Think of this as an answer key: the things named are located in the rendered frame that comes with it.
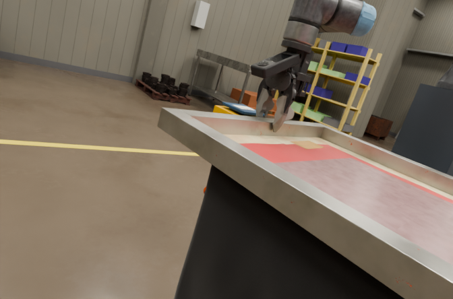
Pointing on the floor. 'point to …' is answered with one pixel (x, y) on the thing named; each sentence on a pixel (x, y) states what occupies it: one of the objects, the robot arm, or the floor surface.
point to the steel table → (221, 75)
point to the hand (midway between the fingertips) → (265, 123)
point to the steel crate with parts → (377, 128)
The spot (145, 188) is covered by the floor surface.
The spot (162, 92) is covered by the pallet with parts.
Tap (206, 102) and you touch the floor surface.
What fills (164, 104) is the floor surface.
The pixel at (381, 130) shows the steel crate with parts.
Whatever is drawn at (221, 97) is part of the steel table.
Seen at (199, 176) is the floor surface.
